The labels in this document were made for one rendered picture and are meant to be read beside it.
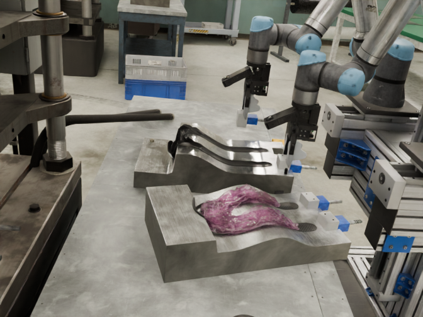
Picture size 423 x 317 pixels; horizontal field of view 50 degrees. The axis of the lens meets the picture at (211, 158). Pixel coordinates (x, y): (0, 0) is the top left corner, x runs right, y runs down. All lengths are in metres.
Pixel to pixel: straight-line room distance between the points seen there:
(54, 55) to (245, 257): 0.81
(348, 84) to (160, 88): 3.39
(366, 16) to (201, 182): 0.87
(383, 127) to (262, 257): 0.86
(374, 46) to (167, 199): 0.73
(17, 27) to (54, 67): 0.19
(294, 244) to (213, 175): 0.39
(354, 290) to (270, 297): 1.09
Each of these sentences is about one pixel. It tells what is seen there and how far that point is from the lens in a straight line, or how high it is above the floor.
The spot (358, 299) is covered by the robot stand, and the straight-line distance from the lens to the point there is 2.13.
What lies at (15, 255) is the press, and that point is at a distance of 1.25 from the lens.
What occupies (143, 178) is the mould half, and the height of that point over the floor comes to 0.84.
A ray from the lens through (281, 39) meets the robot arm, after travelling 1.65.
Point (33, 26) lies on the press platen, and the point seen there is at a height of 1.27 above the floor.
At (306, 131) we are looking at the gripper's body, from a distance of 1.44.
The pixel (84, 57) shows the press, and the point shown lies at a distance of 5.23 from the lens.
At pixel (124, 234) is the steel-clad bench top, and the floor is 0.80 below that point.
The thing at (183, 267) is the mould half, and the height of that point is 0.84.
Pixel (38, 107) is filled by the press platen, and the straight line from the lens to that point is 1.44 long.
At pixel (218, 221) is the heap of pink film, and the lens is 1.17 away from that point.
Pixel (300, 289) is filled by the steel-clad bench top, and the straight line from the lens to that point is 1.16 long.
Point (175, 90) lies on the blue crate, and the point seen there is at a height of 0.12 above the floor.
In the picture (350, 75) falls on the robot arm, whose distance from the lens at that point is 1.32.
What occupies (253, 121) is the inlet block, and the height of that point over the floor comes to 0.93.
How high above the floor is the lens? 1.54
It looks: 26 degrees down
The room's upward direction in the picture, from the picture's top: 6 degrees clockwise
